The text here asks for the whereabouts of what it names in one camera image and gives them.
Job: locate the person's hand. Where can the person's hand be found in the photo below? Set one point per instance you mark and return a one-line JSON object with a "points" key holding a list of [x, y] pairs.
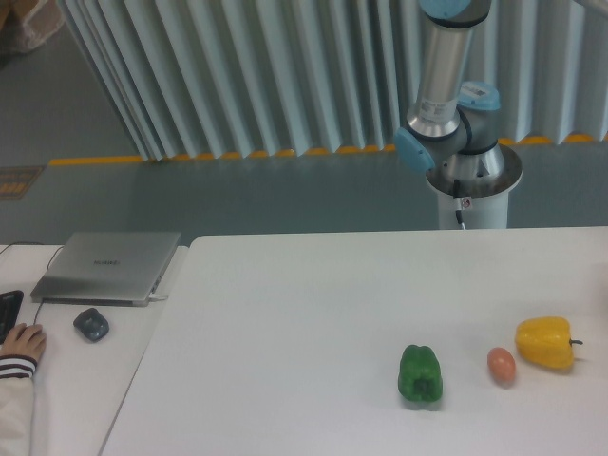
{"points": [[25, 341]]}

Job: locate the white sleeved forearm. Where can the white sleeved forearm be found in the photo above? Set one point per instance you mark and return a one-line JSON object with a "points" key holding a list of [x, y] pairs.
{"points": [[17, 403]]}

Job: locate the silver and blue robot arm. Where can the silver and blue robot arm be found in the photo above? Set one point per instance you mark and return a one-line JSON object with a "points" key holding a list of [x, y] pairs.
{"points": [[446, 95]]}

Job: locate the black keyboard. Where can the black keyboard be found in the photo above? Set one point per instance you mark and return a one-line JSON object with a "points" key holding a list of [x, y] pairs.
{"points": [[10, 305]]}

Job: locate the silver closed laptop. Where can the silver closed laptop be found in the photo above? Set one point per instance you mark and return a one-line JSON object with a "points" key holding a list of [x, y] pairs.
{"points": [[108, 268]]}

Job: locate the white folding partition screen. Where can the white folding partition screen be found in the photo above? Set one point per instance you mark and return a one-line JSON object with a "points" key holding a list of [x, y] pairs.
{"points": [[221, 77]]}

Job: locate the green bell pepper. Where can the green bell pepper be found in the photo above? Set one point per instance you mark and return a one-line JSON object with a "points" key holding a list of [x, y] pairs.
{"points": [[420, 377]]}

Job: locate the brown egg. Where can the brown egg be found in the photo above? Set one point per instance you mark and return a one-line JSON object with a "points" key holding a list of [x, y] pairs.
{"points": [[501, 365]]}

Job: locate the yellow bell pepper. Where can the yellow bell pepper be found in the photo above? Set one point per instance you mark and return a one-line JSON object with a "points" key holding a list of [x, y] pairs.
{"points": [[546, 341]]}

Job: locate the white laptop cable plug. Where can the white laptop cable plug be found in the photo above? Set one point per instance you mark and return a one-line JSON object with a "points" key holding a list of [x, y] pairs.
{"points": [[157, 298]]}

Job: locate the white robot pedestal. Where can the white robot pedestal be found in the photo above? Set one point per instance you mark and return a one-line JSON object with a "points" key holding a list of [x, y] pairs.
{"points": [[472, 191]]}

